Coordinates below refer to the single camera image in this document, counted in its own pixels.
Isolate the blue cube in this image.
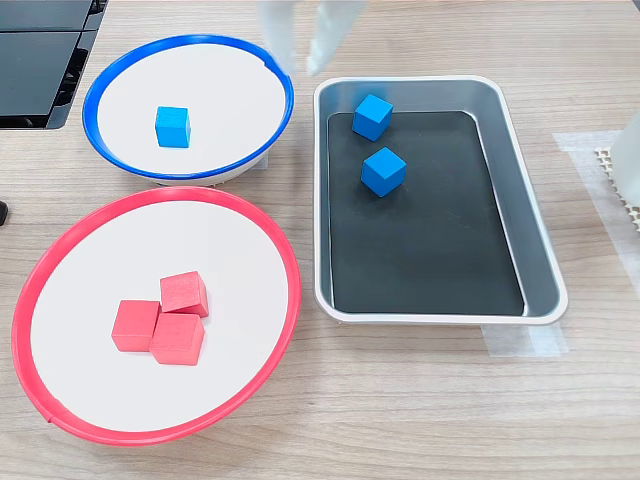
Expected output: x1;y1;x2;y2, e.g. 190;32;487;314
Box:
351;92;395;142
360;146;408;198
154;105;193;149

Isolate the red cube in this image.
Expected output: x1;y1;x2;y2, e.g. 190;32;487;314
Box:
110;299;162;353
148;312;206;367
159;270;210;319

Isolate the black tray mat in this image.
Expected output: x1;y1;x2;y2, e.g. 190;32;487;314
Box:
325;110;527;316

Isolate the steel tray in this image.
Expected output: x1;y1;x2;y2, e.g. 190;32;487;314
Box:
312;74;571;326

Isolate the blue-rimmed white plate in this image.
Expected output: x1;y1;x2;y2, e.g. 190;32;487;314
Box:
81;33;296;187

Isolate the red-rimmed white plate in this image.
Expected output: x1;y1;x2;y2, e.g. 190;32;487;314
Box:
10;185;304;448

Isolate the black device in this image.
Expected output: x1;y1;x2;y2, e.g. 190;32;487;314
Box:
0;0;109;131

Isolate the pale perforated plate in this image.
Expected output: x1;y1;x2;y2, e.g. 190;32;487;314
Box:
593;144;640;234

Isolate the wide clear tape sheet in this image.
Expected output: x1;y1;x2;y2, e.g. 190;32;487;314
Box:
551;129;640;294

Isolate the short clear tape strip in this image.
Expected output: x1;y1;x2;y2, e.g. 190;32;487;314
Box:
480;323;570;359

